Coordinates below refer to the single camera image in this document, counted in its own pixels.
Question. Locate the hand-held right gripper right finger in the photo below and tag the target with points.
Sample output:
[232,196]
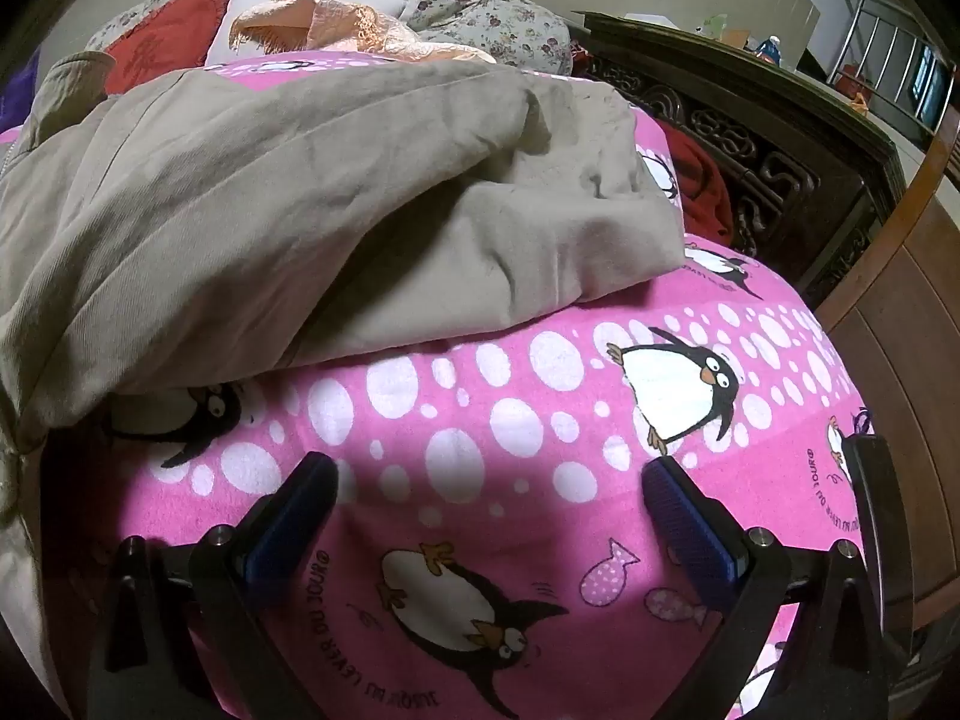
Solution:
[694,532]

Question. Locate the khaki zip jacket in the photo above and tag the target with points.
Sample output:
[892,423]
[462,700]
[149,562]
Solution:
[300,202]

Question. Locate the brown wooden board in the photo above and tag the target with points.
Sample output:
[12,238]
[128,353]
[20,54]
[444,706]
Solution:
[900,315]

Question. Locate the red embroidered pillow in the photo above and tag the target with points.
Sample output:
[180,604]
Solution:
[180,30]

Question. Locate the dark carved wooden headboard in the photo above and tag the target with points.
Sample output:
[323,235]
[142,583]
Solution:
[787,142]

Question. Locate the blue bottle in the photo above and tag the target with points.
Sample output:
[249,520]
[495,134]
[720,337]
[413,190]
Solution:
[769,51]

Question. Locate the pink penguin bed sheet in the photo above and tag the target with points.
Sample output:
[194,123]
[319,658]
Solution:
[525,420]

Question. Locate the peach satin scarf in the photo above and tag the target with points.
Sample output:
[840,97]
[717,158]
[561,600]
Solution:
[337,22]

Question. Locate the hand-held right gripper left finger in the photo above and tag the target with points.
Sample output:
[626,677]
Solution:
[281,532]

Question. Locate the dark red cloth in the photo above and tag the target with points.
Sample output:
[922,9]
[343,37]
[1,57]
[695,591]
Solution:
[697,180]

